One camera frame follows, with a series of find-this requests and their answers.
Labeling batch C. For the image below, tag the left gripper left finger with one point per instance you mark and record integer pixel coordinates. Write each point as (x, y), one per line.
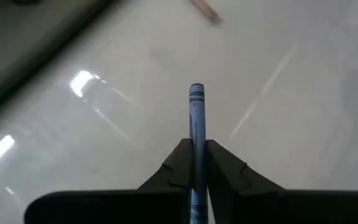
(120, 207)

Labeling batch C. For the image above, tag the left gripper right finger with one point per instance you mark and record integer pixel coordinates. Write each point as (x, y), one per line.
(275, 207)

